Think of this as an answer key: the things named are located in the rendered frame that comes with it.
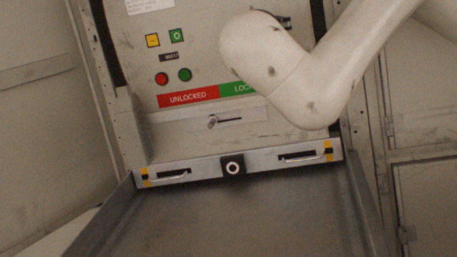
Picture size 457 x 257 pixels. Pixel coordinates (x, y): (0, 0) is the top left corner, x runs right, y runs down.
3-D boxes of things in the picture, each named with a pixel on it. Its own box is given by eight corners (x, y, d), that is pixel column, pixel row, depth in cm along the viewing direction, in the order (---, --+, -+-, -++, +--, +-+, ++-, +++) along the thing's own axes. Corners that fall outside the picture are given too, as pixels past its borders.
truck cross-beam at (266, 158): (343, 160, 124) (340, 136, 123) (137, 189, 134) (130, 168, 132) (341, 153, 129) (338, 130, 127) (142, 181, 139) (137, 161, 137)
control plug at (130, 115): (148, 167, 121) (130, 97, 116) (129, 170, 122) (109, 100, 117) (157, 156, 128) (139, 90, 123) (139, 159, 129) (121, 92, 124)
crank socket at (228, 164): (246, 175, 126) (242, 156, 125) (222, 178, 127) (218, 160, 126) (247, 170, 129) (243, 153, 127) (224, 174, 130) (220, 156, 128)
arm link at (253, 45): (245, -4, 74) (198, 54, 78) (309, 54, 76) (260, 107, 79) (252, -8, 87) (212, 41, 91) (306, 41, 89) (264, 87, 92)
